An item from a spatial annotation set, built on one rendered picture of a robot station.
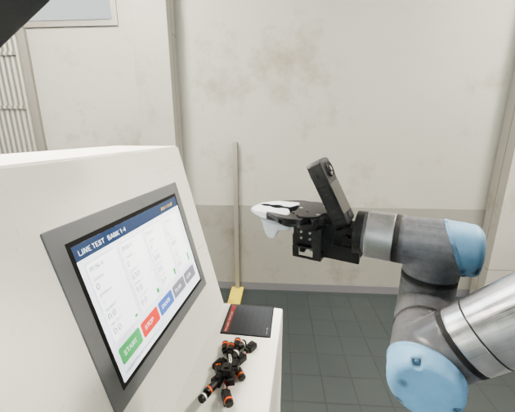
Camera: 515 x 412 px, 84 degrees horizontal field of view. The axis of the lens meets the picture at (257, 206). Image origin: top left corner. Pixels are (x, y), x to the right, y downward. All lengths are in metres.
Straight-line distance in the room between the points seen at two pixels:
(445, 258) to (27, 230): 0.59
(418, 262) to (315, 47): 2.47
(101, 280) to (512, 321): 0.58
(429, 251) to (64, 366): 0.56
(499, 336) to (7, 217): 0.59
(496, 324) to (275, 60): 2.58
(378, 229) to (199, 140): 2.45
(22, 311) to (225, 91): 2.45
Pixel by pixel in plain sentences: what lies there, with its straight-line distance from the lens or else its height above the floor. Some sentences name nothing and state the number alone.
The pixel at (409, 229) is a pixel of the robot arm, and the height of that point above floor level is 1.46.
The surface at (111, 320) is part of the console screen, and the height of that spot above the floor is 1.26.
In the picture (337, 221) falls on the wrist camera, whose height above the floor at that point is 1.46.
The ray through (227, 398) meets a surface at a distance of 0.78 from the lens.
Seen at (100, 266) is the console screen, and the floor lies 1.36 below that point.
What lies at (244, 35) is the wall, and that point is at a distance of 2.82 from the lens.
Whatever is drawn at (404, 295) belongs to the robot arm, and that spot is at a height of 1.36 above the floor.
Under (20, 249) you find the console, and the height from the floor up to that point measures 1.44.
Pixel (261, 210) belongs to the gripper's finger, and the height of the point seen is 1.46.
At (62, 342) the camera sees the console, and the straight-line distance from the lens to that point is 0.56.
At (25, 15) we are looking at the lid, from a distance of 0.33.
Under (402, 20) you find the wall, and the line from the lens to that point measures 3.01.
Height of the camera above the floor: 1.60
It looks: 15 degrees down
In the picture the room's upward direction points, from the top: straight up
